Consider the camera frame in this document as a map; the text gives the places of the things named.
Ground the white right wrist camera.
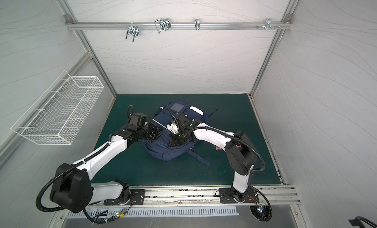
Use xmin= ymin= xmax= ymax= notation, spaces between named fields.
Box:
xmin=167 ymin=123 xmax=180 ymax=135

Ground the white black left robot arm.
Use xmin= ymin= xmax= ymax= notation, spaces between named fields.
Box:
xmin=50 ymin=113 xmax=159 ymax=213

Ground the metal ring clamp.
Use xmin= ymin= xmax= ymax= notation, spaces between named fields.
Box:
xmin=194 ymin=18 xmax=200 ymax=31

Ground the metal bracket clamp right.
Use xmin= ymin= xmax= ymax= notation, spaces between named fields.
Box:
xmin=255 ymin=18 xmax=281 ymax=30

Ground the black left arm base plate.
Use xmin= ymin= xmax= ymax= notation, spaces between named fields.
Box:
xmin=104 ymin=189 xmax=145 ymax=205

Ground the navy blue student backpack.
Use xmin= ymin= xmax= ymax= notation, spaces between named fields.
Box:
xmin=144 ymin=100 xmax=218 ymax=166

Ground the white slotted cable duct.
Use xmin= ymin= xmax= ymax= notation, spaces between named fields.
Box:
xmin=66 ymin=206 xmax=239 ymax=219

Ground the metal u-bolt clamp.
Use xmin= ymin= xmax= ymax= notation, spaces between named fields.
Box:
xmin=154 ymin=18 xmax=171 ymax=34
xmin=125 ymin=23 xmax=139 ymax=42

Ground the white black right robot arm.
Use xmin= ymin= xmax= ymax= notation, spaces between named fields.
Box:
xmin=167 ymin=115 xmax=266 ymax=203

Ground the black cable bottom right corner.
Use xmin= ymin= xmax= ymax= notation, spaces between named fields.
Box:
xmin=348 ymin=216 xmax=377 ymax=228

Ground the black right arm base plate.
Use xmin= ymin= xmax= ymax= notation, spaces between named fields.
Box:
xmin=215 ymin=187 xmax=260 ymax=205

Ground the metal u-bolt clamp left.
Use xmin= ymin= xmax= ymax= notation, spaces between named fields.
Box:
xmin=125 ymin=23 xmax=139 ymax=42

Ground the metal u-bolt clamp middle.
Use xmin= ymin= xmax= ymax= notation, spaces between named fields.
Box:
xmin=154 ymin=18 xmax=171 ymax=34

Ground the aluminium crossbar rail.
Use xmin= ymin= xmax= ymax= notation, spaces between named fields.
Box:
xmin=66 ymin=21 xmax=293 ymax=31

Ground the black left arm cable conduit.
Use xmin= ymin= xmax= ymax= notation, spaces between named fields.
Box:
xmin=35 ymin=141 xmax=110 ymax=213

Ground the white wire basket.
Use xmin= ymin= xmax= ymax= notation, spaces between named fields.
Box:
xmin=11 ymin=71 xmax=104 ymax=145

